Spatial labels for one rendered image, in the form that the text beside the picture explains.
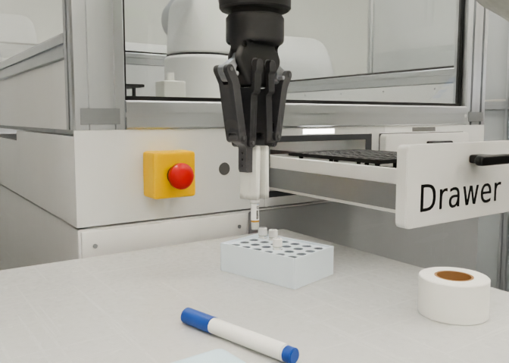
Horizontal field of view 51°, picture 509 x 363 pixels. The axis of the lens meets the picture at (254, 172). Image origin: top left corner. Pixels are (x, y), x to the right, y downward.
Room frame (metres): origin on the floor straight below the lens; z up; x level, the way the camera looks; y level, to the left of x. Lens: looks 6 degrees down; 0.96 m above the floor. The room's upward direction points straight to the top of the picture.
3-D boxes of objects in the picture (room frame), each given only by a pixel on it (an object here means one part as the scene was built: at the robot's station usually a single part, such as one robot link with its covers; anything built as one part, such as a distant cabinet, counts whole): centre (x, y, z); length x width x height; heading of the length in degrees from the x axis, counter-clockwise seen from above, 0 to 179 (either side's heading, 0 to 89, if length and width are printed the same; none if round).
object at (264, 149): (0.71, -0.01, 0.89); 0.03 x 0.01 x 0.07; 49
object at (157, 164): (0.84, 0.13, 0.88); 0.07 x 0.05 x 0.07; 124
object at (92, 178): (1.46, 0.11, 0.87); 1.02 x 0.95 x 0.14; 124
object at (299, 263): (0.69, -0.03, 0.78); 0.12 x 0.08 x 0.04; 49
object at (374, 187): (0.95, -0.19, 0.86); 0.40 x 0.26 x 0.06; 34
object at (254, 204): (0.70, 0.00, 0.84); 0.01 x 0.01 x 0.05
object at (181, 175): (0.81, 0.11, 0.88); 0.04 x 0.03 x 0.04; 124
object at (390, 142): (1.22, -0.39, 0.87); 0.29 x 0.02 x 0.11; 124
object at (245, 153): (0.69, 0.02, 0.92); 0.03 x 0.01 x 0.05; 139
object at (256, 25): (0.71, 0.00, 1.05); 0.08 x 0.07 x 0.09; 139
